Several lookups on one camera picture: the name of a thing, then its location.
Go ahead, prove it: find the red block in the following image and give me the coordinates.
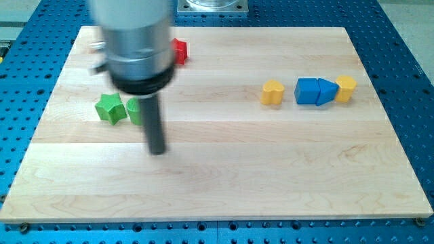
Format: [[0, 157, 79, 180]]
[[171, 38, 188, 65]]

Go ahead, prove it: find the yellow hexagon block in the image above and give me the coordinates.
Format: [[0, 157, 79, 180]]
[[335, 75, 357, 102]]

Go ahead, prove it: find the blue triangle block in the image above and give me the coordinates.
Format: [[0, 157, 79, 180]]
[[315, 78, 339, 106]]

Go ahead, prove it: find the green cylinder block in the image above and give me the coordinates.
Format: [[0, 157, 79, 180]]
[[126, 98, 142, 125]]

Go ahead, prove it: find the yellow heart block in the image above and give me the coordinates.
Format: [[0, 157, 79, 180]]
[[260, 79, 285, 105]]

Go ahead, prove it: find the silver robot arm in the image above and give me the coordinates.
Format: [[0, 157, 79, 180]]
[[87, 0, 174, 96]]

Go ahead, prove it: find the green star block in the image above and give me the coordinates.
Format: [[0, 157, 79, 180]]
[[94, 93, 127, 125]]

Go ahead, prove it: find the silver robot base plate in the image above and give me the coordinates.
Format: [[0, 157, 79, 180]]
[[176, 0, 249, 14]]

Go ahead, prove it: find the blue cube block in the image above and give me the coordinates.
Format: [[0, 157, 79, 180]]
[[294, 78, 320, 104]]

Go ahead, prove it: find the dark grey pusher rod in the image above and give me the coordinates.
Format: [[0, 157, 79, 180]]
[[138, 94, 166, 155]]

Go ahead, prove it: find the wooden board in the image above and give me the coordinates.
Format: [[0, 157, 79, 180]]
[[1, 26, 433, 223]]

